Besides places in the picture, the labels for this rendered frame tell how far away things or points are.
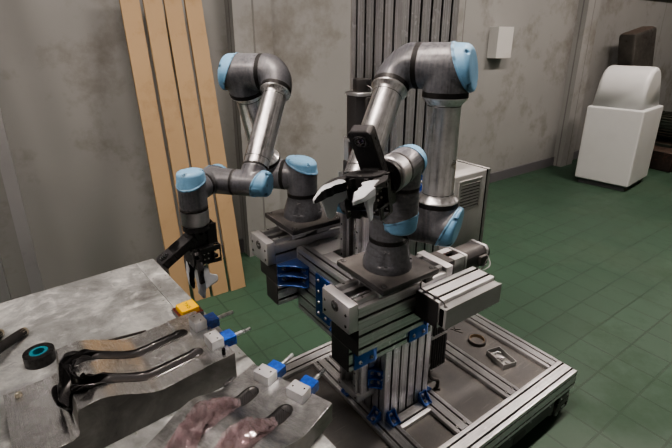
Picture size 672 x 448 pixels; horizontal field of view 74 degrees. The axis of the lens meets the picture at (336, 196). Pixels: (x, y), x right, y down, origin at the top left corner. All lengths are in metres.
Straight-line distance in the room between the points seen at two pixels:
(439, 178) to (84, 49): 2.53
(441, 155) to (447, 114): 0.11
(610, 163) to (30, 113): 5.66
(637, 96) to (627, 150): 0.60
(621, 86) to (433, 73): 5.06
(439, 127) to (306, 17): 2.74
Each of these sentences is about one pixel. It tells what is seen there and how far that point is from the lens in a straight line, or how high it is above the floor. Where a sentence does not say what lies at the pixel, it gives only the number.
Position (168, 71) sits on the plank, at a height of 1.50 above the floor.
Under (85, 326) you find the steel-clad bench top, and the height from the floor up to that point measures 0.80.
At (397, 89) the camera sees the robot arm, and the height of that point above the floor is 1.57.
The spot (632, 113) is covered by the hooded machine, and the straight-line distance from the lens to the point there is 6.02.
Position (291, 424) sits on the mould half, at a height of 0.86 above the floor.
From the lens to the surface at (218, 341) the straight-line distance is 1.32.
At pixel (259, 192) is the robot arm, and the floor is 1.29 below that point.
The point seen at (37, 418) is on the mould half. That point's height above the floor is 0.86.
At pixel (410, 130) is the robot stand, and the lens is 1.48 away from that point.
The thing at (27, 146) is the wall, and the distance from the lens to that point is 3.28.
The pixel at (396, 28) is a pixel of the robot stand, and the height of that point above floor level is 1.72.
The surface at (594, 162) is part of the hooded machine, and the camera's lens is 6.21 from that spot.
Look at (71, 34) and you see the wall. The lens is 3.24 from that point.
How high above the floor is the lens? 1.69
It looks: 19 degrees down
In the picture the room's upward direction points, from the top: straight up
